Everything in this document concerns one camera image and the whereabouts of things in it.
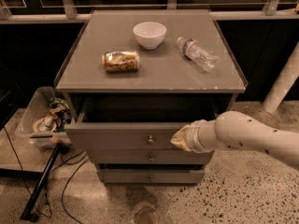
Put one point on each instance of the grey bottom drawer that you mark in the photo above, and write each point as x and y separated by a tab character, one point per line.
150	174

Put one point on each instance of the black metal stand leg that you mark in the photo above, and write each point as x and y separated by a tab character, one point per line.
42	179

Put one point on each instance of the grey drawer cabinet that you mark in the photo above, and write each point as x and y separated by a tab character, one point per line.
164	70

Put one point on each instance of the white plate in bin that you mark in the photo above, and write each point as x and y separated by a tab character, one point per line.
46	124

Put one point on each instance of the metal railing frame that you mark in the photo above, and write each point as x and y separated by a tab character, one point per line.
71	6

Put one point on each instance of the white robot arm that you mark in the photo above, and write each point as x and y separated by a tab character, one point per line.
233	130

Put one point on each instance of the crushed gold snack can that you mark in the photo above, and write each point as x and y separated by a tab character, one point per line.
121	61

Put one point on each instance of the colourful snack bags in bin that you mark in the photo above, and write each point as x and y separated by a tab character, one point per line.
60	111

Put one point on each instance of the clear plastic storage bin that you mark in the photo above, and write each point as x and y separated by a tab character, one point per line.
33	117

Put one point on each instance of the grey top drawer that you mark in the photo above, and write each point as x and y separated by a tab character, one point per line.
136	121

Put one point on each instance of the white ceramic bowl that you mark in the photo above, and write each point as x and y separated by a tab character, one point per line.
149	34

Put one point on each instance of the clear plastic water bottle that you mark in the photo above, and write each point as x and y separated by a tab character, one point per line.
204	59

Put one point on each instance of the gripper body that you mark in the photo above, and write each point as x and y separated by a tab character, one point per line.
194	136

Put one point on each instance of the grey drawer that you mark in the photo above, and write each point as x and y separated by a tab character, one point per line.
147	156
136	121
150	174

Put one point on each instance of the grey middle drawer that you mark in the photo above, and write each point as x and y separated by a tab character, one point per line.
147	156

